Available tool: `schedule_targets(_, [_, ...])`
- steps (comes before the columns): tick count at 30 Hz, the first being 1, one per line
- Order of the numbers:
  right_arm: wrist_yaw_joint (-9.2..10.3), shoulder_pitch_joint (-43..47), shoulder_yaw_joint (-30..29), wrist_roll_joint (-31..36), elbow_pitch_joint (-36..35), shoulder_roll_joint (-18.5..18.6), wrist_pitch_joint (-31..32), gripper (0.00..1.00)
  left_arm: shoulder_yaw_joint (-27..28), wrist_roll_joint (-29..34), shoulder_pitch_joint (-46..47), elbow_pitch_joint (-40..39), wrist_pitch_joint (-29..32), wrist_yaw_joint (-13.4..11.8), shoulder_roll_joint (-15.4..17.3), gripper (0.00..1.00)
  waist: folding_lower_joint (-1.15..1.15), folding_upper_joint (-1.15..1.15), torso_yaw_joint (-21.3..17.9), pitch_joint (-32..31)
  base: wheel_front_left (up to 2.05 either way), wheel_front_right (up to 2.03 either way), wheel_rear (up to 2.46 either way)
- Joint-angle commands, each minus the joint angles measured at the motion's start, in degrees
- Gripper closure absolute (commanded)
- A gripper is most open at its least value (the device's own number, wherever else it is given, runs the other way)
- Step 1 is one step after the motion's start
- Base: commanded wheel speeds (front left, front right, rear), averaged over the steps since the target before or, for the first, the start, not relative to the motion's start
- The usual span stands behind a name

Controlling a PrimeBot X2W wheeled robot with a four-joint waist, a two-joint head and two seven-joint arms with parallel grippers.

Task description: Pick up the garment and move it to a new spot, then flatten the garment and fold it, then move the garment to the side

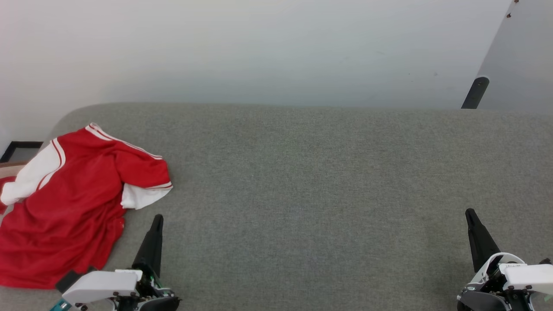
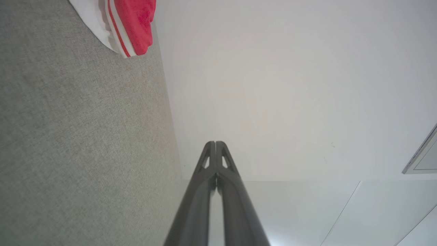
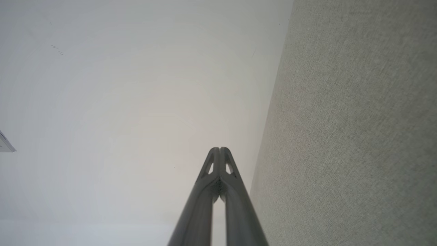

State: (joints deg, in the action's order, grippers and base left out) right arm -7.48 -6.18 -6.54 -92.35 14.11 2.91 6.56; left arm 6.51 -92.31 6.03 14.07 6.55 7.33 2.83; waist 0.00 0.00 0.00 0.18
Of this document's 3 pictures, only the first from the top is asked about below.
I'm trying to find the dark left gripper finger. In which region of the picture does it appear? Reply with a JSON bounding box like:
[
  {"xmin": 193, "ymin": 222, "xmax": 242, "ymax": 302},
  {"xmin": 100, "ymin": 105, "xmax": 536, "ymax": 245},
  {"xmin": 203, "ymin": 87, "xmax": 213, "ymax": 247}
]
[{"xmin": 132, "ymin": 215, "xmax": 164, "ymax": 277}]

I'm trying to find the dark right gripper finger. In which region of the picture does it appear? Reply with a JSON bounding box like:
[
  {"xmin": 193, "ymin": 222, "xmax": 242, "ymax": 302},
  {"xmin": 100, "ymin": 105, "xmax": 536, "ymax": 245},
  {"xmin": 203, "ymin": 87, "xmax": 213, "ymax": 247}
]
[{"xmin": 465, "ymin": 209, "xmax": 501, "ymax": 273}]

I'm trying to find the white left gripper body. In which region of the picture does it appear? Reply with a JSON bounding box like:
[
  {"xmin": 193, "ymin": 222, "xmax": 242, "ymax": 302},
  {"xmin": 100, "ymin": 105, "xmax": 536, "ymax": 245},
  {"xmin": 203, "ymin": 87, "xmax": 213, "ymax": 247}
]
[{"xmin": 62, "ymin": 270, "xmax": 181, "ymax": 311}]

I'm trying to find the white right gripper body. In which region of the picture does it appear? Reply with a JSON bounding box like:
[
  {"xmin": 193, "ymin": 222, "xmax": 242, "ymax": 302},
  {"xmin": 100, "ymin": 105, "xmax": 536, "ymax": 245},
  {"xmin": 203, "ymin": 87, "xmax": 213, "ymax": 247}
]
[{"xmin": 457, "ymin": 253, "xmax": 553, "ymax": 311}]

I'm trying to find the red and white jersey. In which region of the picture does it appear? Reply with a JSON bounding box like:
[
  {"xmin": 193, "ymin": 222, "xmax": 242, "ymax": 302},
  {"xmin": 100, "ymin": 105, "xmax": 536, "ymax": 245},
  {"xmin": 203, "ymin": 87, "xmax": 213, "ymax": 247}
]
[{"xmin": 0, "ymin": 123, "xmax": 174, "ymax": 289}]

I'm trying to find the brown board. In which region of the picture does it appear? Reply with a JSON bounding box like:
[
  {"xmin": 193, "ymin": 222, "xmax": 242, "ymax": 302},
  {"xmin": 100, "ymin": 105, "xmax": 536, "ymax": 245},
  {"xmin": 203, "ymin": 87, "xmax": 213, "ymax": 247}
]
[{"xmin": 0, "ymin": 162, "xmax": 29, "ymax": 180}]

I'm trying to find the black slanted pole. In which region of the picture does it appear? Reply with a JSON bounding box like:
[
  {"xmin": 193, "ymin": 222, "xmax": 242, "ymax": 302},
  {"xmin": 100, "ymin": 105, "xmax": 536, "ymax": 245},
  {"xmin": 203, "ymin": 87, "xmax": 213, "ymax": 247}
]
[{"xmin": 461, "ymin": 76, "xmax": 490, "ymax": 109}]

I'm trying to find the black frame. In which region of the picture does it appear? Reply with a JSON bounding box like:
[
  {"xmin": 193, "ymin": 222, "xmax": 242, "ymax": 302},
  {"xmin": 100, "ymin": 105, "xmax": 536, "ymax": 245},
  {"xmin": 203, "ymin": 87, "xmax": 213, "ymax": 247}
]
[{"xmin": 0, "ymin": 141, "xmax": 44, "ymax": 164}]

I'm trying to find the grey wall panel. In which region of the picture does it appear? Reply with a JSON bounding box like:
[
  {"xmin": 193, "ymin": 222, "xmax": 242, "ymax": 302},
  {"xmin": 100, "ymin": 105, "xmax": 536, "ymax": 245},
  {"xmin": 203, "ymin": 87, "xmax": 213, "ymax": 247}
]
[{"xmin": 475, "ymin": 0, "xmax": 553, "ymax": 114}]

